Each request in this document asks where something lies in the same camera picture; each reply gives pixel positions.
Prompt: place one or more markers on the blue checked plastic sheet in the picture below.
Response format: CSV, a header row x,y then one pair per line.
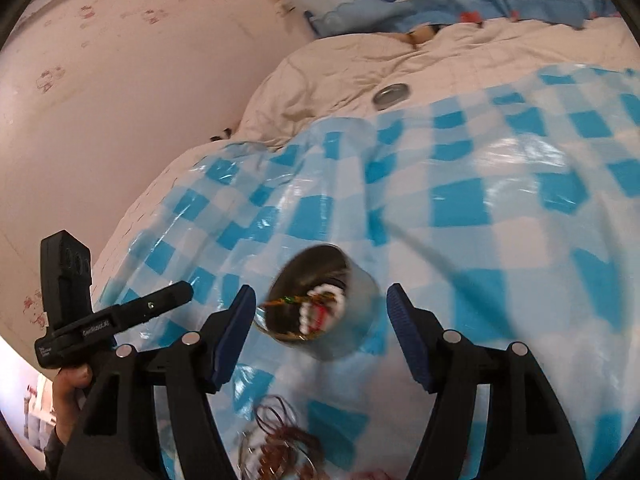
x,y
450,200

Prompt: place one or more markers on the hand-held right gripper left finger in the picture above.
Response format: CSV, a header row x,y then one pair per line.
x,y
232,340

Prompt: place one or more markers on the white quilt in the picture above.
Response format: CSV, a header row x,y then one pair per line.
x,y
340,70

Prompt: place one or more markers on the round silver tin lid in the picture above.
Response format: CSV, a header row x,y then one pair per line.
x,y
392,95

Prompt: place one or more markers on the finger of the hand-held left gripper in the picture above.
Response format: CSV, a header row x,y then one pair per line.
x,y
155,304

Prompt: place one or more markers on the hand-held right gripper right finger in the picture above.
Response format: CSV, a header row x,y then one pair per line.
x,y
407,340

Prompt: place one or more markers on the person's left hand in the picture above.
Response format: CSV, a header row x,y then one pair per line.
x,y
70,390

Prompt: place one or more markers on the pile of thin brown bangles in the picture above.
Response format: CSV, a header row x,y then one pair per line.
x,y
287,442

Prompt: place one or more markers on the round silver tin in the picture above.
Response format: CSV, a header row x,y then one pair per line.
x,y
352,330

